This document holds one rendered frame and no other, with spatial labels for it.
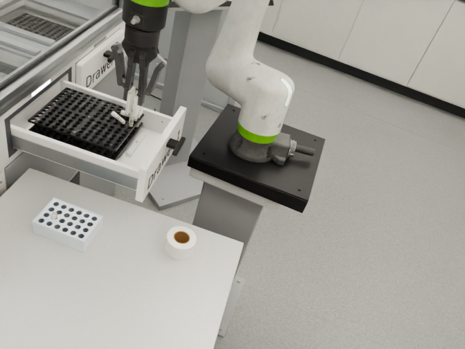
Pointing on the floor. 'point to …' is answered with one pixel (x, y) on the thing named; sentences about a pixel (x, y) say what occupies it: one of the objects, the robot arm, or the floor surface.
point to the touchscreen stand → (174, 165)
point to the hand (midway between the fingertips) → (133, 102)
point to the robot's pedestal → (228, 222)
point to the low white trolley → (106, 276)
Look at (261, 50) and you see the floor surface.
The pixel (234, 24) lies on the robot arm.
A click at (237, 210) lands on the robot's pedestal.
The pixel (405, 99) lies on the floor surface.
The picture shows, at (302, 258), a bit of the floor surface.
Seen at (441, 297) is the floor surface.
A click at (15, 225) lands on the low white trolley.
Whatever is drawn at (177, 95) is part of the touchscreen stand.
